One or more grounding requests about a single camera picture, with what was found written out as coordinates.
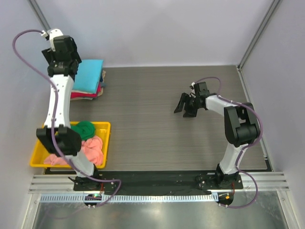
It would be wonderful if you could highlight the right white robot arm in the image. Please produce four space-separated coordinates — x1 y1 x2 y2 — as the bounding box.
174 82 261 188

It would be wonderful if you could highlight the slotted cable duct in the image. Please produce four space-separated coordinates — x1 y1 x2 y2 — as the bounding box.
40 193 218 204

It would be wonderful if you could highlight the aluminium rail frame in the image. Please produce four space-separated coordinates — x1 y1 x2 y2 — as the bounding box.
28 172 289 194

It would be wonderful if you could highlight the corner aluminium post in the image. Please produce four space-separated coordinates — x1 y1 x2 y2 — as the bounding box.
236 0 282 72
27 0 51 31

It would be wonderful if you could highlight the yellow plastic tray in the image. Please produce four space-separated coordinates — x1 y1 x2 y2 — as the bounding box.
30 122 111 169

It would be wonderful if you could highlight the left corner aluminium post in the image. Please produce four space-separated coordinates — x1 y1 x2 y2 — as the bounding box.
27 0 51 31

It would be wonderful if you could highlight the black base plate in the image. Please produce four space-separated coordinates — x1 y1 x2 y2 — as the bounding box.
68 170 244 196

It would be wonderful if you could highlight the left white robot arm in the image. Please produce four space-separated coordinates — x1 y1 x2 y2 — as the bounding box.
36 31 101 190

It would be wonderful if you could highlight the folded blue t shirt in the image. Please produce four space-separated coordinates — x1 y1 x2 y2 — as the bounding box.
100 70 106 87

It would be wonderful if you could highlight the folded red t shirt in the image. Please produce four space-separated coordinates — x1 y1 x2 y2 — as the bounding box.
71 84 103 100

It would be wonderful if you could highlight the pink t shirt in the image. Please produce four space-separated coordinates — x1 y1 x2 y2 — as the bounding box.
43 135 104 166

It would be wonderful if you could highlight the right corner aluminium post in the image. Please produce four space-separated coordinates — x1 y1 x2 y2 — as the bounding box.
236 0 282 72

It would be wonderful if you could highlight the cyan t shirt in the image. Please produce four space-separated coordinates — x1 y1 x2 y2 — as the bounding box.
72 59 103 94

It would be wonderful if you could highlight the green t shirt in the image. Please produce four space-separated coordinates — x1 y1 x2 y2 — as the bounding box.
71 121 96 141

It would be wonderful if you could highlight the folded tan t shirt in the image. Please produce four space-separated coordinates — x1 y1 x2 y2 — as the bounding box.
71 70 106 100

